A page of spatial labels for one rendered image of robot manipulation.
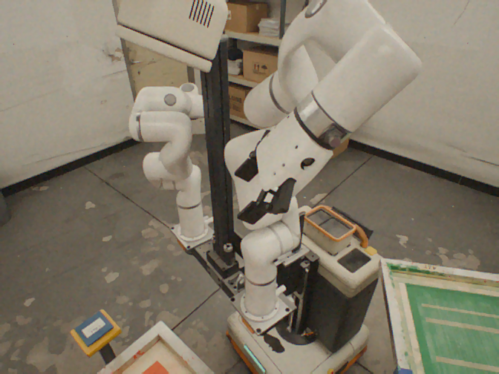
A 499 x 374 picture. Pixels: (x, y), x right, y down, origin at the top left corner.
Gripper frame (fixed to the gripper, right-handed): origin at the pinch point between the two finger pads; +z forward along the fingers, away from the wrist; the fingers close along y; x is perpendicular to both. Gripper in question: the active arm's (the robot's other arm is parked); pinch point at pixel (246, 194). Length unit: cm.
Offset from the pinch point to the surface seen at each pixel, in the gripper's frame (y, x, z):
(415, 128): 258, -274, 14
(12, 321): 68, 13, 247
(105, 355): 10, -15, 109
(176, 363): 0, -30, 78
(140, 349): 4, -19, 83
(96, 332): 13, -7, 96
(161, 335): 9, -24, 80
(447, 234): 129, -276, 44
